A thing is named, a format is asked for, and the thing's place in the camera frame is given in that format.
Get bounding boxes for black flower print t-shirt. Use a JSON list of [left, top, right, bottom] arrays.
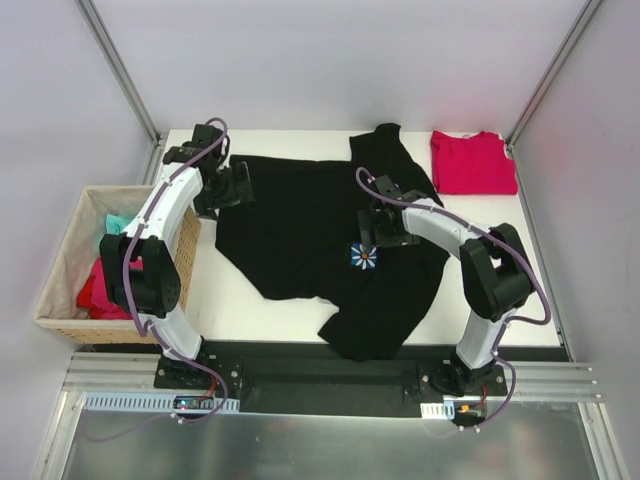
[[216, 123, 450, 361]]

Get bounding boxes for wicker laundry basket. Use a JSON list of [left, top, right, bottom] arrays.
[[33, 184, 202, 347]]

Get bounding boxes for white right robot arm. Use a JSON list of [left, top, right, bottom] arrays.
[[356, 167, 535, 395]]

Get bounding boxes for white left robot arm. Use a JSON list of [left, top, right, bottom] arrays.
[[99, 117, 254, 389]]

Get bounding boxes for teal t-shirt in basket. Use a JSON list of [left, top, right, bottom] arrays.
[[105, 214, 134, 235]]

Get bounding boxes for folded red t-shirt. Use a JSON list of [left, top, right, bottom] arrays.
[[430, 131, 518, 196]]

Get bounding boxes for red t-shirt in basket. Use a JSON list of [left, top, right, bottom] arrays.
[[76, 258, 132, 320]]

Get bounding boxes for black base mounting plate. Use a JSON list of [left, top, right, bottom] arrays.
[[153, 337, 507, 415]]

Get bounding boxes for right white cable duct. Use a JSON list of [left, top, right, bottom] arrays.
[[419, 401, 487, 420]]

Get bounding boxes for white cable duct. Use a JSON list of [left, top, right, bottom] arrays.
[[84, 392, 240, 415], [419, 401, 487, 420]]

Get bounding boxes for left aluminium frame post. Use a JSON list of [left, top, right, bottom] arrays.
[[75, 0, 161, 146]]

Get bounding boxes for aluminium frame post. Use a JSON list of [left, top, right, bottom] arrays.
[[506, 0, 605, 152], [75, 0, 161, 146]]

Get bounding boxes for aluminium front rail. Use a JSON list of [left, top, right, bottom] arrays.
[[64, 352, 605, 403]]

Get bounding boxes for left white cable duct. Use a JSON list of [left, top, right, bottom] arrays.
[[84, 392, 240, 415]]

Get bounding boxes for right aluminium frame post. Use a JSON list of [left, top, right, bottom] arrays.
[[506, 0, 605, 152]]

